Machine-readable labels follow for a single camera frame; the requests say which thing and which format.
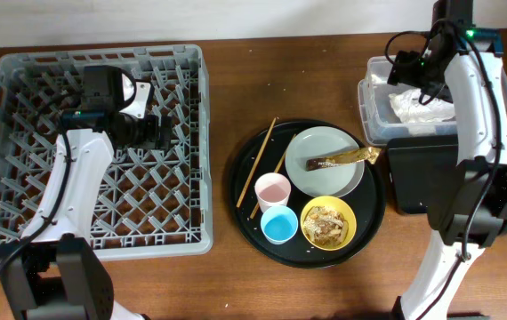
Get white napkin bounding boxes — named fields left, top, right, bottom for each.
left=389, top=89, right=455, bottom=124

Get gold snack wrapper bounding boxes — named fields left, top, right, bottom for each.
left=305, top=147, right=382, bottom=172

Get pink cup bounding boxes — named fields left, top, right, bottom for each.
left=254, top=172, right=292, bottom=212

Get yellow bowl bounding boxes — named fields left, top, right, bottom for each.
left=300, top=196, right=357, bottom=252

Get food scraps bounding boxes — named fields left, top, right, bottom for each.
left=302, top=206, right=349, bottom=247

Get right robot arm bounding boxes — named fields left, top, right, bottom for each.
left=387, top=0, right=507, bottom=319

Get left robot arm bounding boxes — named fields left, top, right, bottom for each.
left=0, top=65, right=172, bottom=319

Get grey dishwasher rack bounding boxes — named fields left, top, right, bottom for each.
left=0, top=44, right=213, bottom=260

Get clear plastic bin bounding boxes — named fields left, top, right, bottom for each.
left=358, top=52, right=507, bottom=145

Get black rectangular tray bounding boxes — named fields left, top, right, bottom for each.
left=385, top=132, right=507, bottom=216

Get left wooden chopstick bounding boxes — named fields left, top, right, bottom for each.
left=236, top=117, right=278, bottom=209

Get wooden chopstick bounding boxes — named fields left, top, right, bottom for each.
left=236, top=117, right=278, bottom=209
left=248, top=133, right=297, bottom=220

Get right wooden chopstick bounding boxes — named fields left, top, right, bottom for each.
left=248, top=133, right=297, bottom=220

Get grey ceramic plate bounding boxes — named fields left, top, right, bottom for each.
left=285, top=126, right=365, bottom=197

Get blue cup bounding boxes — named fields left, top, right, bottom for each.
left=260, top=205, right=299, bottom=245

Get round black tray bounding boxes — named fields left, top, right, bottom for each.
left=223, top=119, right=386, bottom=268

